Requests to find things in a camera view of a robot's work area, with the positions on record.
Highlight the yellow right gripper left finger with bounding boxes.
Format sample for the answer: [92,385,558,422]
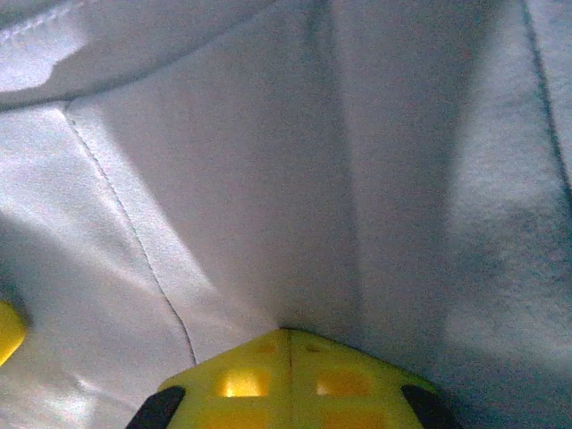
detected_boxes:
[129,328,290,429]

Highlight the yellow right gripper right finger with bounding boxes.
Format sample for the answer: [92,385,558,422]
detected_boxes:
[289,329,457,429]

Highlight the lavender grey skirt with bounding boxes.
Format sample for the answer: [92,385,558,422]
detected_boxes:
[0,0,572,429]

